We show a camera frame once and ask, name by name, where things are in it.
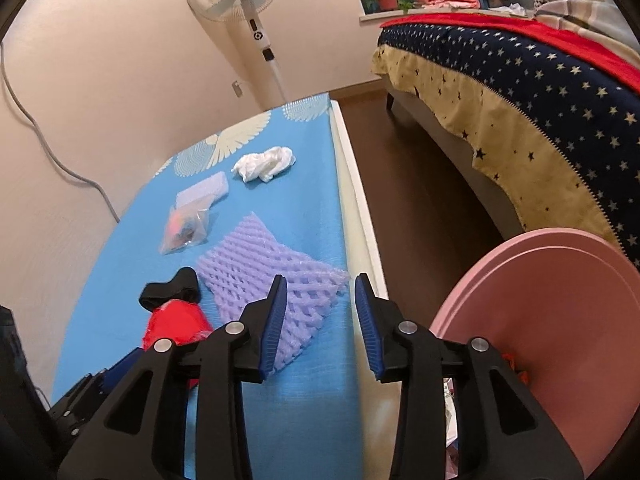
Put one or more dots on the purple foam net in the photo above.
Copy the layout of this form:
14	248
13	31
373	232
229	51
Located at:
250	270

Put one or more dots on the blue bird-print mat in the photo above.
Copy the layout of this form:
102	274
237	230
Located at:
300	200

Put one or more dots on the white cloth on bed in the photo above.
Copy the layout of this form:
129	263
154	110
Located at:
510	10

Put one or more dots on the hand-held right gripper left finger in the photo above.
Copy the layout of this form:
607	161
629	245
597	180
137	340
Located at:
272	330

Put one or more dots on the red blanket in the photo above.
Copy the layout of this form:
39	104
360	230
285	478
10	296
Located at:
500	22

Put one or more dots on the white tissue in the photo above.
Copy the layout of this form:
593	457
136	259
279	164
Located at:
262	164

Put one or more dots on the pink waste bin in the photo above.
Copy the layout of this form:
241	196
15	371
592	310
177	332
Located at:
550	310

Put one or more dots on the clear plastic bag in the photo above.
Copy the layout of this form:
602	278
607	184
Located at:
185	230

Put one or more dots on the white windowsill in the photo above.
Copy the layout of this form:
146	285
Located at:
380	16

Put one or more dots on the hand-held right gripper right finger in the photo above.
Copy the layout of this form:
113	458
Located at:
367	330

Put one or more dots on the black floral cloth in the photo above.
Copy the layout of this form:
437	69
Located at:
187	280

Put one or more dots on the small red wrapper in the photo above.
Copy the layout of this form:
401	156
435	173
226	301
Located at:
512	362

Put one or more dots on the white wall outlet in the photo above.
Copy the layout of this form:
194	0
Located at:
237	89

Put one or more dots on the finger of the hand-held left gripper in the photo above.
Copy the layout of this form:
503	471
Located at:
117	372

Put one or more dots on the bed with star blanket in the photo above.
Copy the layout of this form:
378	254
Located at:
525	85

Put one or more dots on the striped plaid quilt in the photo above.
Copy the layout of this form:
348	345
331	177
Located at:
575	10

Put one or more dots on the red plastic bag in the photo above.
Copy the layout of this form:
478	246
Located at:
175	325

